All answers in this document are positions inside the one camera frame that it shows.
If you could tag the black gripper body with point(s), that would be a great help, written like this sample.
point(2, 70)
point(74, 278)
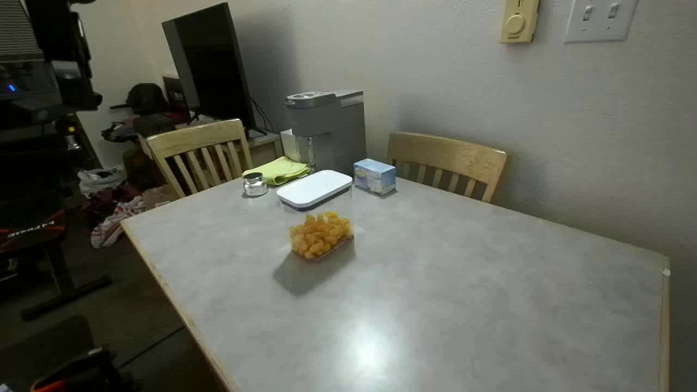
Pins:
point(62, 34)

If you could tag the black backpack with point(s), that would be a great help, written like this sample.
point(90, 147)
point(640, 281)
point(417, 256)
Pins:
point(145, 98)

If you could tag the small glass jar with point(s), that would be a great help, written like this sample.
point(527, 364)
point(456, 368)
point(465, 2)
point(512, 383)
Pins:
point(254, 185)

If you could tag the black camera on stand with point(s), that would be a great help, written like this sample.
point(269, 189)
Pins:
point(23, 89)

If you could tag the small white bottle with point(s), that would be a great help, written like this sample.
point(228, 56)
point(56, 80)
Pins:
point(289, 144)

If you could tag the white rectangular plastic tray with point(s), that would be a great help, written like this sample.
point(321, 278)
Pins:
point(313, 188)

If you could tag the black flat screen monitor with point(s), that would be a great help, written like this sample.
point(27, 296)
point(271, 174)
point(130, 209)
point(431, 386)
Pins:
point(210, 66)

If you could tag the pile of clothes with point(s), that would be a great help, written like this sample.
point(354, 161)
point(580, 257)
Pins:
point(120, 209)

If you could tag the light blue tissue box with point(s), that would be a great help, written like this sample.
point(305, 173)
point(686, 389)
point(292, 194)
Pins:
point(375, 176)

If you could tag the black bag with red trim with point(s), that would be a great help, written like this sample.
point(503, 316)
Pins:
point(78, 370)

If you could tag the slatted light wooden chair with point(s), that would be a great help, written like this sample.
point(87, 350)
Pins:
point(196, 149)

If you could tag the light wooden chair curved backrest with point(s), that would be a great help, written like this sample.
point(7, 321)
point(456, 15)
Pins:
point(450, 156)

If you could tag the white double light switch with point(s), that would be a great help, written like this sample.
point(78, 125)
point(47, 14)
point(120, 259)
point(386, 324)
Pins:
point(601, 17)

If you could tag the yellow-green folded cloth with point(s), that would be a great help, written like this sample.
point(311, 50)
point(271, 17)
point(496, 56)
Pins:
point(277, 171)

